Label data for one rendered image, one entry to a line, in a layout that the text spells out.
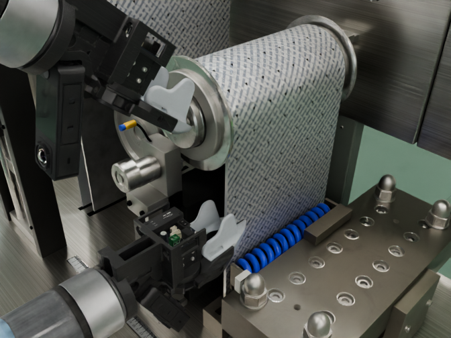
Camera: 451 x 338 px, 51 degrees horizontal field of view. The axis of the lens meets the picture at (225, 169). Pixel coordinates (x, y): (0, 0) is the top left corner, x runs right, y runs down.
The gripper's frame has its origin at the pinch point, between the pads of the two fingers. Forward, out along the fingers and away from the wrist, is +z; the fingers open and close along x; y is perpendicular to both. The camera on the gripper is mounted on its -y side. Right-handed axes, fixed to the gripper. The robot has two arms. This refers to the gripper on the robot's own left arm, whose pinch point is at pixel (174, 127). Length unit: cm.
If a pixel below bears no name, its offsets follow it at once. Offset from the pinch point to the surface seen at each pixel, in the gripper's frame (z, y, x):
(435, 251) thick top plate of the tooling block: 37.2, 1.8, -23.4
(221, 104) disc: 0.9, 4.8, -3.7
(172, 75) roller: -0.4, 5.3, 4.1
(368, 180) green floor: 218, 20, 60
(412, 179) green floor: 233, 32, 44
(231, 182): 9.2, -2.8, -4.3
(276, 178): 18.6, 0.2, -4.3
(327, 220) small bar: 29.9, -2.0, -9.3
